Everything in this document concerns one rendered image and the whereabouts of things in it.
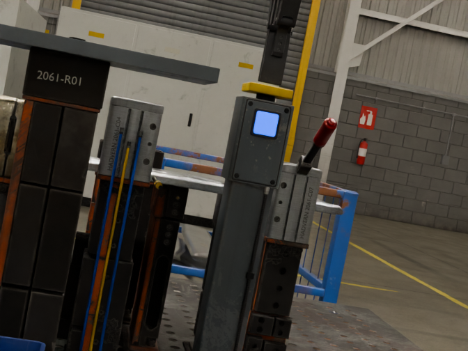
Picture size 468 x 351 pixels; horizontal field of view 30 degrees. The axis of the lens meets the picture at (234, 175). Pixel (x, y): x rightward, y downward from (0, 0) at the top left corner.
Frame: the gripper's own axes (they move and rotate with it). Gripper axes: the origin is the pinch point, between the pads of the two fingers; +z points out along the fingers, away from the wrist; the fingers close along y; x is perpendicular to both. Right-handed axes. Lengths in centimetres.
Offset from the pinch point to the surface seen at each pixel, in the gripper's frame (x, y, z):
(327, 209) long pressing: -18.3, 24.2, 20.6
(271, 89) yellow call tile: 0.1, -2.9, 4.4
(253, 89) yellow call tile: 2.4, -3.0, 4.8
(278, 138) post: -2.0, -3.3, 10.4
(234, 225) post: 1.6, -2.9, 22.8
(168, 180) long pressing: 8.6, 24.2, 20.5
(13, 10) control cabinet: 120, 803, -65
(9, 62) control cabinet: 116, 806, -13
